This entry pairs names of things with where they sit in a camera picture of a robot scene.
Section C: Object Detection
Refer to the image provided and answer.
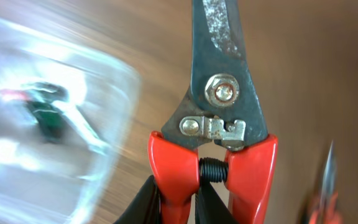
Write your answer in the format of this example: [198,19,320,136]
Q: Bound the black red handled screwdriver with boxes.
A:
[0,89,28,101]

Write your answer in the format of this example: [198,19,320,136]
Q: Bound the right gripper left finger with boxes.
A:
[114,175,161,224]

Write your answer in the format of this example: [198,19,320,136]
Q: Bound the red handled snips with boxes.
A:
[148,0,278,223]

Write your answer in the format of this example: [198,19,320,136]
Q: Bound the silver combination wrench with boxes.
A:
[21,82,110,155]

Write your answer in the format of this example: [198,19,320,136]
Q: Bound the clear plastic container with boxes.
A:
[0,18,140,223]

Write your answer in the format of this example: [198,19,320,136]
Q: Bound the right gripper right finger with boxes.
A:
[195,182,238,224]

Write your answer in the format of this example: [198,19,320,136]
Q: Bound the orange black needle-nose pliers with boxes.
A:
[297,140,344,224]

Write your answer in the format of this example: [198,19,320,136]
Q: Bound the green handled screwdriver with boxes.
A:
[27,101,67,144]

